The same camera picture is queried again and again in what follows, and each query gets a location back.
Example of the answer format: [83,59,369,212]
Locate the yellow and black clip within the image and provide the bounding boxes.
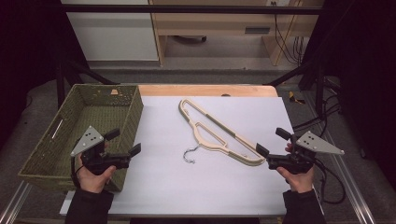
[288,91,306,105]

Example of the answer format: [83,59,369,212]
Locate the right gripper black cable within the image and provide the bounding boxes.
[312,158,347,205]

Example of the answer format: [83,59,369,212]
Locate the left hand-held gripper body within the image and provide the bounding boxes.
[70,125,131,176]

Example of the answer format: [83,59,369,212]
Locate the white table sheet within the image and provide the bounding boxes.
[59,95,325,217]

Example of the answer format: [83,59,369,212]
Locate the black frame strut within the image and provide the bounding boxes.
[264,59,326,119]
[55,59,120,108]

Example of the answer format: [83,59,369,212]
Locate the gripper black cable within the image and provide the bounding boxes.
[312,158,347,205]
[70,154,84,189]

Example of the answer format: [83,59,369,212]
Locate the person's right hand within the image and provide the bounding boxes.
[276,143,316,194]

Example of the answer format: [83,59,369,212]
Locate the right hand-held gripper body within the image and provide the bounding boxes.
[265,130,346,175]

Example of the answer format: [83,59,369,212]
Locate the white cabinet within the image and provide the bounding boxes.
[61,0,160,62]

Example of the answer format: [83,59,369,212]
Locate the dark curtain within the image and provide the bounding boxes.
[306,0,396,190]
[0,0,90,147]

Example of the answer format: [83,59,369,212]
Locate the black hanging cables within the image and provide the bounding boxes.
[270,1,306,65]

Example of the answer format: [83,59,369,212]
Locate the beige clothes hanger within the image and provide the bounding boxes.
[177,98,267,167]

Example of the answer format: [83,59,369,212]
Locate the wooden desk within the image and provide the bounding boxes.
[148,0,325,67]

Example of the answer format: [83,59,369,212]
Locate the aluminium rail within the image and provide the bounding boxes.
[303,92,376,224]
[0,181,32,224]

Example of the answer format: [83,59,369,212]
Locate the black horizontal frame bar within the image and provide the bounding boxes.
[60,4,325,15]

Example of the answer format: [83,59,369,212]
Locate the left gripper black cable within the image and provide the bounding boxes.
[70,154,84,189]

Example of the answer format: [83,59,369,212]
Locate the black floor cables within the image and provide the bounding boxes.
[292,92,342,132]

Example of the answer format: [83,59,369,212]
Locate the person's left hand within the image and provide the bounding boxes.
[75,141,117,194]

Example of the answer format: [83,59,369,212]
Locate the green woven basket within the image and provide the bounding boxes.
[18,83,145,192]

